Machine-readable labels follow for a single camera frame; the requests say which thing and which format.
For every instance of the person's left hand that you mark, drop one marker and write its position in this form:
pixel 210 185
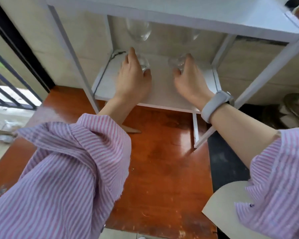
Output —
pixel 132 82

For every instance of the person's right hand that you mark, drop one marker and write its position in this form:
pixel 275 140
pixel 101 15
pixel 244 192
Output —
pixel 191 87

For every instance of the person's right thumb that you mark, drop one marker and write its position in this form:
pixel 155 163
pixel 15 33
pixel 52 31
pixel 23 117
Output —
pixel 177 74

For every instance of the person's left thumb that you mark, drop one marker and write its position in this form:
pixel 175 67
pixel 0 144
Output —
pixel 147 75

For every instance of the clear wine glass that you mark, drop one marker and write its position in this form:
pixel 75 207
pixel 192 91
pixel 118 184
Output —
pixel 175 61
pixel 139 31

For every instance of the person's left forearm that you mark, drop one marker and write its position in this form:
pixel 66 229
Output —
pixel 117 111

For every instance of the person's right forearm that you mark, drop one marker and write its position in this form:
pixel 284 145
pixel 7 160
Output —
pixel 244 136

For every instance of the grey wrist watch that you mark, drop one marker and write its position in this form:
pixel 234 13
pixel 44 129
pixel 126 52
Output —
pixel 215 103

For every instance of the white metal shelf rack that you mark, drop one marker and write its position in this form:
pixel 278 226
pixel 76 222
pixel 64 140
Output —
pixel 179 14

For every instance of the pink striped shirt sleeve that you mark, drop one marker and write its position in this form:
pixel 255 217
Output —
pixel 59 176
pixel 281 186

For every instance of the beige cardboard sheet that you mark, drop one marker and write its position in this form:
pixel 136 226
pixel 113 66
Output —
pixel 224 209

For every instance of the black window grille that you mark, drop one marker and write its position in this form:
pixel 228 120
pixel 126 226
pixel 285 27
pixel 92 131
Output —
pixel 5 79

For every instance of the white plastic scraps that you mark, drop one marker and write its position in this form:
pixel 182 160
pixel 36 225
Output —
pixel 5 128

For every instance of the black door frame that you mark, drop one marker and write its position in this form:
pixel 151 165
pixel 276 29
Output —
pixel 20 44

